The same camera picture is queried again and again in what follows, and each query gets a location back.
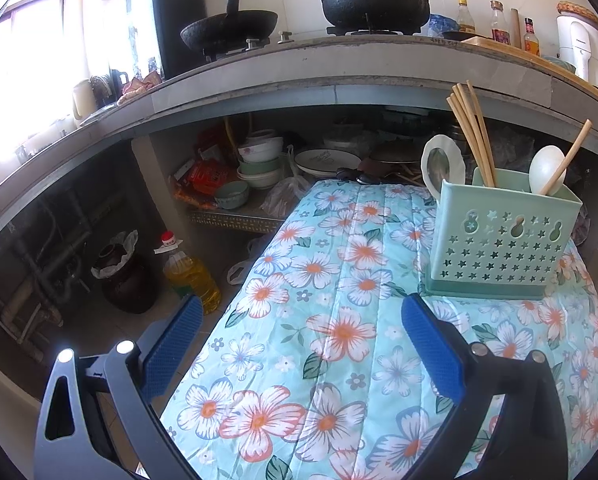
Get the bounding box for orange gas hose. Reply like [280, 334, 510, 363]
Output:
[223, 115, 255, 151]

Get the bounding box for white rice paddle spoon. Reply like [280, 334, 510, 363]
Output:
[421, 135, 466, 196]

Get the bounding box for dark mug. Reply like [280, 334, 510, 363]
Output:
[89, 71, 130, 106]

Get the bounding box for small white plastic bag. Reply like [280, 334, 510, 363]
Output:
[227, 259, 255, 286]

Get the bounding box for black wok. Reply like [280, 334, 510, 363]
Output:
[180, 0, 279, 53]

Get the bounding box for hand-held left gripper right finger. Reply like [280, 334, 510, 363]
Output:
[400, 294, 570, 480]

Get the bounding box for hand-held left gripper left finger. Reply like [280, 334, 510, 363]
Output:
[33, 294, 205, 480]

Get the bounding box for white cup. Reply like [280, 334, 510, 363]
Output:
[72, 79, 97, 121]

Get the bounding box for blue-grey bowl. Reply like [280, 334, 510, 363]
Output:
[541, 55, 577, 73]

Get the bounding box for light green bowl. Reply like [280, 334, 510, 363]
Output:
[214, 180, 251, 210]

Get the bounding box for red label sauce bottle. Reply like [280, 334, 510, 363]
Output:
[489, 1, 512, 46]

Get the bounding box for dark jar with plastic liner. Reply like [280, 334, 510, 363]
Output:
[90, 230, 160, 315]

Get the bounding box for cooking oil bottle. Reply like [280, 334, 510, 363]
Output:
[154, 231, 222, 316]

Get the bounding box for red cap sauce bottle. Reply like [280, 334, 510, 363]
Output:
[522, 17, 540, 57]

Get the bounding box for white kitchen appliance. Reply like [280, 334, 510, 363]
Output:
[556, 12, 598, 91]

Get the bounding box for wooden cutting board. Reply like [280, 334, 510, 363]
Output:
[461, 35, 554, 61]

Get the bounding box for patterned white plate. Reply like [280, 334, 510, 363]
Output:
[294, 147, 362, 178]

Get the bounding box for red snack bags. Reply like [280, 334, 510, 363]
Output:
[171, 130, 240, 208]

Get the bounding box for floral turquoise blanket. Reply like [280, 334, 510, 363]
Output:
[160, 177, 598, 480]

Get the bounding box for tall black kitchen appliance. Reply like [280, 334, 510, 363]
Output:
[106, 0, 209, 86]

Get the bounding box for pink patterned cloth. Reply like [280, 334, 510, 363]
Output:
[118, 71, 164, 106]

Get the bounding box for single wooden chopstick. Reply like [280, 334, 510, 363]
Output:
[538, 119, 593, 197]

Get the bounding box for cream round ladle spoon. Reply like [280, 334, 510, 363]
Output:
[529, 145, 567, 197]

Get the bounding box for blue plastic bag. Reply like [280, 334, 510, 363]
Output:
[427, 13, 460, 38]

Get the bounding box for grey concrete kitchen counter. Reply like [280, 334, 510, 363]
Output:
[0, 30, 598, 261]

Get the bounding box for wooden rolling pin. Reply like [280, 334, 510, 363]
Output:
[509, 8, 524, 50]

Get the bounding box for stack of ceramic bowls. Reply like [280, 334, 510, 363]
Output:
[236, 130, 285, 190]

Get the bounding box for metal spoon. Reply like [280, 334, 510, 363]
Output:
[426, 147, 452, 196]

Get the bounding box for black gas stove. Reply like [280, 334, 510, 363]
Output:
[199, 22, 432, 61]

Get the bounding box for woven straw lid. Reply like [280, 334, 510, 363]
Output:
[556, 1, 598, 31]

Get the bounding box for clear plastic bag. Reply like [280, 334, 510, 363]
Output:
[260, 175, 312, 221]

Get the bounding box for grey drain pipes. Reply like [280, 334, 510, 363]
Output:
[0, 185, 92, 356]

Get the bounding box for yellow cap sauce bottle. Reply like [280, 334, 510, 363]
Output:
[455, 0, 476, 35]

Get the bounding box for window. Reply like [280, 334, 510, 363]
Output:
[0, 0, 110, 171]

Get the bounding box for bundle of wooden chopsticks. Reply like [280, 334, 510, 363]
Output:
[446, 80, 497, 188]

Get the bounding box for green perforated utensil holder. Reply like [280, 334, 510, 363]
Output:
[424, 166, 584, 301]

